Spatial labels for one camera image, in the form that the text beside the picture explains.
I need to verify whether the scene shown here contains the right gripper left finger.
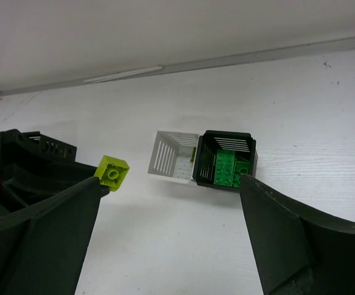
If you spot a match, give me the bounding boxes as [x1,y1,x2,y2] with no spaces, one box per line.
[0,177,102,294]

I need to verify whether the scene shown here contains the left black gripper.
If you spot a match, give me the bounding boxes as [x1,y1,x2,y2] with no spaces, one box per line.
[0,129,110,214]

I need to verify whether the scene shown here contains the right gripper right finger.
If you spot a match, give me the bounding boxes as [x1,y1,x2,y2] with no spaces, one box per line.
[240,175,355,294]

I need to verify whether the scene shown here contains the lime green lego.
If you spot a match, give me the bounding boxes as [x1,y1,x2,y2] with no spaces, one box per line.
[189,147,196,163]
[94,155,130,192]

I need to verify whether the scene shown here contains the dark green lego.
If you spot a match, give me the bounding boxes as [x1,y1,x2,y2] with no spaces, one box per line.
[232,155,250,188]

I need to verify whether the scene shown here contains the dark green lego brick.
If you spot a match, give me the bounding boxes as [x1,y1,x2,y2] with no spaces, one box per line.
[213,149,235,187]

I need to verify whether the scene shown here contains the left black slotted bin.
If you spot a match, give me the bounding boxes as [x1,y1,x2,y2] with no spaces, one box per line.
[23,131,77,162]

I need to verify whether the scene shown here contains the black slotted bin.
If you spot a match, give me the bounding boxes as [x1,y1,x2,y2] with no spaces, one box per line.
[193,130,258,192]
[23,131,77,162]

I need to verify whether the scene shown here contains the right black slotted bin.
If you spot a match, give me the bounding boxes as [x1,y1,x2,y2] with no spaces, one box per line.
[193,130,258,192]

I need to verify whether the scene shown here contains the right white slotted bin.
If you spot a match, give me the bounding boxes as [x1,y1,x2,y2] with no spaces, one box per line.
[148,130,199,185]

